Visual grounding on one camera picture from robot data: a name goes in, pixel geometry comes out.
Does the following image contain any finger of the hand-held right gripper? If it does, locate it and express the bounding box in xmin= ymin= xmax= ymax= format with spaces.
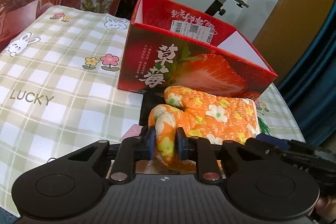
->
xmin=245 ymin=133 xmax=292 ymax=159

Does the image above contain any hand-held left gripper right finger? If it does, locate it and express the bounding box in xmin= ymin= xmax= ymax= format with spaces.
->
xmin=176 ymin=127 xmax=260 ymax=185

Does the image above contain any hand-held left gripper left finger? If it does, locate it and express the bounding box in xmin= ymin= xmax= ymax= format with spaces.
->
xmin=67 ymin=126 xmax=157 ymax=185

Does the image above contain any green tasselled net pouch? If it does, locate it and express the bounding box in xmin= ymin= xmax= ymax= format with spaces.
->
xmin=257 ymin=112 xmax=271 ymax=134

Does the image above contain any pink knitted cloth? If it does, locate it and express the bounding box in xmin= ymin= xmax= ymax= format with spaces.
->
xmin=121 ymin=124 xmax=143 ymax=142

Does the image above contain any black knitted cloth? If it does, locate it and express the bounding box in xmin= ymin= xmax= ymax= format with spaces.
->
xmin=140 ymin=94 xmax=166 ymax=127

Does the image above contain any orange floral oven mitt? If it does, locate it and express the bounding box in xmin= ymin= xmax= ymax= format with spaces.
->
xmin=148 ymin=85 xmax=261 ymax=172

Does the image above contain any red strawberry print cardboard box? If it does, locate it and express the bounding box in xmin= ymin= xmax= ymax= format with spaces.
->
xmin=117 ymin=0 xmax=278 ymax=102

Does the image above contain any person's right hand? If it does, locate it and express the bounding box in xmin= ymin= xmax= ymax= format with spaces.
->
xmin=316 ymin=196 xmax=336 ymax=218

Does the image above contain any blue curtain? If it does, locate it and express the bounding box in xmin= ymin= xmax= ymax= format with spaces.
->
xmin=277 ymin=1 xmax=336 ymax=147

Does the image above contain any green checked tablecloth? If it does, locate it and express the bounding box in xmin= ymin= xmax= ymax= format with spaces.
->
xmin=0 ymin=5 xmax=306 ymax=216

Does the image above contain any wooden door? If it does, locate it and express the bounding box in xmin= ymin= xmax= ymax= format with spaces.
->
xmin=252 ymin=0 xmax=336 ymax=88

